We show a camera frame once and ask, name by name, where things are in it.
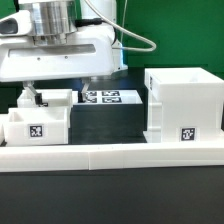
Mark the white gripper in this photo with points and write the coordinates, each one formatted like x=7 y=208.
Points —
x=53 y=47

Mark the white drawer tray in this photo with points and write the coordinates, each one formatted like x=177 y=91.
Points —
x=36 y=126
x=50 y=98

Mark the white front drawer tray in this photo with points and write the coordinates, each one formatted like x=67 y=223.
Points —
x=36 y=126

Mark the white drawer cabinet box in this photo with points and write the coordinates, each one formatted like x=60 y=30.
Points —
x=184 y=105

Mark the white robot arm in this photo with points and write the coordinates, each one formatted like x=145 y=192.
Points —
x=68 y=6

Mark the printed marker sheet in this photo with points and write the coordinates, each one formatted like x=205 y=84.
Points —
x=103 y=97

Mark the white block at left edge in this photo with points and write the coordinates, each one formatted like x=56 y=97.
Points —
x=1 y=128

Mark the white L-shaped boundary fence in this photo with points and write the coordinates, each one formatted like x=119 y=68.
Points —
x=111 y=156

